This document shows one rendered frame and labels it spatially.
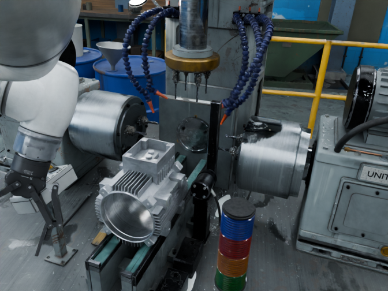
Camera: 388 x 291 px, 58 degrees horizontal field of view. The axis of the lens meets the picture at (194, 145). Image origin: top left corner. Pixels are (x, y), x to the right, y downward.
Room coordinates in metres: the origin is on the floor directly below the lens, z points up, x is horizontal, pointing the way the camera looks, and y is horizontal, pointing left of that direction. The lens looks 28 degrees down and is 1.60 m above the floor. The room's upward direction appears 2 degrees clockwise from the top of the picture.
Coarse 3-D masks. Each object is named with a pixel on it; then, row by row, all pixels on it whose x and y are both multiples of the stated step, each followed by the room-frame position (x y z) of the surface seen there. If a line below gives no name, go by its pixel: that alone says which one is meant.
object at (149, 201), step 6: (174, 168) 0.86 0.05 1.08; (180, 168) 0.86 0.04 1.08; (108, 186) 0.74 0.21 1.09; (102, 192) 0.73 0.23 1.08; (108, 192) 0.72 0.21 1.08; (150, 198) 0.69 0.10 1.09; (144, 204) 0.69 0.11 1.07; (150, 204) 0.68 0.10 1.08; (102, 228) 0.73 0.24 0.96; (108, 234) 0.73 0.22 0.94; (150, 240) 0.68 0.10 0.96
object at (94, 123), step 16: (80, 96) 1.21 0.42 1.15; (96, 96) 1.19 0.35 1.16; (112, 96) 1.18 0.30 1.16; (128, 96) 1.19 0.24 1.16; (80, 112) 1.13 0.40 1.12; (96, 112) 1.12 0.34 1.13; (112, 112) 1.11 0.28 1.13; (128, 112) 1.15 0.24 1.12; (144, 112) 1.27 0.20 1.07; (80, 128) 1.11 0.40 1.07; (96, 128) 1.09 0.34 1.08; (112, 128) 1.07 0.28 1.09; (128, 128) 1.12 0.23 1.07; (144, 128) 1.26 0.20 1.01; (80, 144) 1.11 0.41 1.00; (96, 144) 1.08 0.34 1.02; (112, 144) 1.06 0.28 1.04; (128, 144) 1.14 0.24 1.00
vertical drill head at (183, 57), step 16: (192, 0) 1.11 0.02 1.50; (208, 0) 1.14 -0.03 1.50; (192, 16) 1.11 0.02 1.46; (192, 32) 1.11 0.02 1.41; (176, 48) 1.12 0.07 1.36; (192, 48) 1.11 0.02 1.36; (208, 48) 1.13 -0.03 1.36; (176, 64) 1.07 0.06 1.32; (192, 64) 1.06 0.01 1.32; (208, 64) 1.08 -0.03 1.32; (176, 80) 1.11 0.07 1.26; (176, 96) 1.12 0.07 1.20
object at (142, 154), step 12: (144, 144) 0.89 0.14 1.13; (156, 144) 0.89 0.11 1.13; (132, 156) 0.84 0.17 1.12; (144, 156) 0.83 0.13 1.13; (156, 156) 0.84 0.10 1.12; (168, 156) 0.83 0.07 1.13; (132, 168) 0.79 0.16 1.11; (144, 168) 0.78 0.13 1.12; (156, 168) 0.77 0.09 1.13; (168, 168) 0.83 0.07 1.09; (156, 180) 0.77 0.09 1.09
